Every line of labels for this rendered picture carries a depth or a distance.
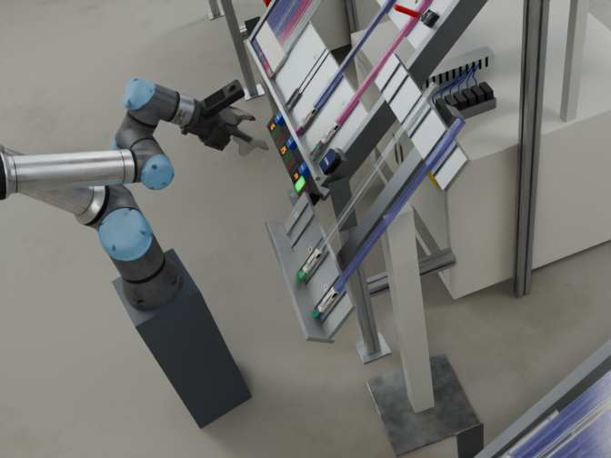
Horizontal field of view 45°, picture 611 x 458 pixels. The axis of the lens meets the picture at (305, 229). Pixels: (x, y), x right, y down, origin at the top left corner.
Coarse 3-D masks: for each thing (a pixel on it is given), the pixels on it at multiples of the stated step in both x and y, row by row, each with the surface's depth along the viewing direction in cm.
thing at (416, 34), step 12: (384, 0) 172; (396, 0) 168; (408, 0) 165; (420, 0) 161; (432, 0) 158; (444, 0) 155; (396, 12) 167; (396, 24) 166; (420, 24) 160; (408, 36) 162; (420, 36) 159
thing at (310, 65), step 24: (312, 24) 197; (312, 48) 192; (288, 72) 199; (312, 72) 190; (288, 96) 196; (312, 96) 187; (336, 96) 178; (312, 120) 184; (360, 120) 169; (312, 144) 182; (336, 144) 174
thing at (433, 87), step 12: (432, 84) 129; (432, 96) 130; (420, 108) 132; (408, 120) 133; (396, 132) 136; (396, 144) 136; (384, 156) 138; (372, 168) 140; (372, 180) 141; (360, 192) 142; (348, 204) 145; (336, 228) 147; (324, 240) 150
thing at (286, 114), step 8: (248, 40) 218; (256, 56) 211; (264, 72) 206; (272, 80) 204; (272, 88) 200; (280, 96) 198; (280, 104) 195; (288, 112) 193; (288, 120) 189; (296, 136) 185; (304, 144) 183; (304, 152) 180; (312, 160) 179; (312, 168) 176; (320, 176) 174
